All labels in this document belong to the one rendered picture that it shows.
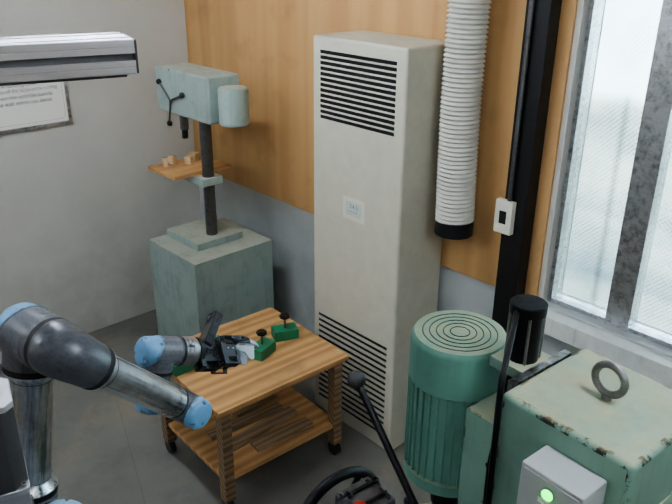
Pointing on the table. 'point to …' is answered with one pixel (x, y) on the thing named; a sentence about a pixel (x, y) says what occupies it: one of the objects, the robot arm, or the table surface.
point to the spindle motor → (446, 393)
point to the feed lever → (380, 431)
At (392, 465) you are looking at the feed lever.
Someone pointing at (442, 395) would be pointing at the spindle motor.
